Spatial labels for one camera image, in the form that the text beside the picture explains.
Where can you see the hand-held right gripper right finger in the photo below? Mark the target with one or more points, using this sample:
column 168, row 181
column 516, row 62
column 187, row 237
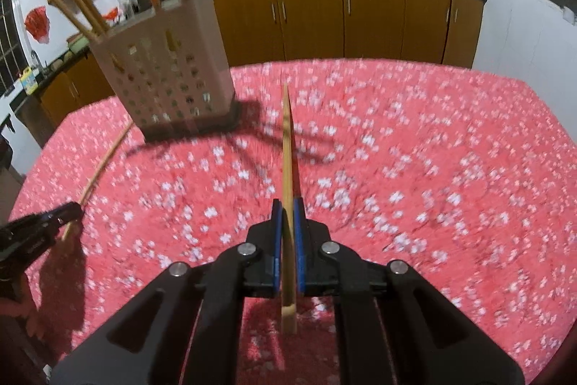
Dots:
column 300, row 240

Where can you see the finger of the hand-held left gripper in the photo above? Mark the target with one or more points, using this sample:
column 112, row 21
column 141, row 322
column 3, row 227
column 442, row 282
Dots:
column 49, row 216
column 31, row 247

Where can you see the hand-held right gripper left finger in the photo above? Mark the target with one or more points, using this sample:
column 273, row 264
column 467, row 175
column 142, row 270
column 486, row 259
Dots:
column 277, row 231

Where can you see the beige perforated utensil holder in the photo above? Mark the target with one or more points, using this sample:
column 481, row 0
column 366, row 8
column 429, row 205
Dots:
column 167, row 64

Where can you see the person's left hand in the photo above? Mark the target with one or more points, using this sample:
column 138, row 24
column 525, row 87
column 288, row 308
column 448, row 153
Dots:
column 25, row 317

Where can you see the red floral tablecloth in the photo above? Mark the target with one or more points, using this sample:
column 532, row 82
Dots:
column 383, row 186

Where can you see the metal faucet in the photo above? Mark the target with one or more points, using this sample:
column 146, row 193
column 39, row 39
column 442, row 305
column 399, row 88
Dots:
column 34, row 61

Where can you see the green pot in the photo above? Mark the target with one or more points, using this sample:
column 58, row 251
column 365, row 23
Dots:
column 79, row 43

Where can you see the dark framed window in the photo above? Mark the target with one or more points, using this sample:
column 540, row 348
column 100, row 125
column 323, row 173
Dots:
column 9, row 37

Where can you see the red hanging plastic bag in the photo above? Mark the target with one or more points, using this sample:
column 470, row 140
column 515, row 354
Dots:
column 37, row 24

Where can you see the red and white bag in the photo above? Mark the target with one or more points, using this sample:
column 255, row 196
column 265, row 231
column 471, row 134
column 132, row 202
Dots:
column 110, row 15

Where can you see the clear containers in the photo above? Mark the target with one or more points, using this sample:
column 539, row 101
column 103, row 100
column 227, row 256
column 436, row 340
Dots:
column 127, row 4

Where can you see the wooden kitchen cabinets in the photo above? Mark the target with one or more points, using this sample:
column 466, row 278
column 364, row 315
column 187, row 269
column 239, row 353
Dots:
column 360, row 19

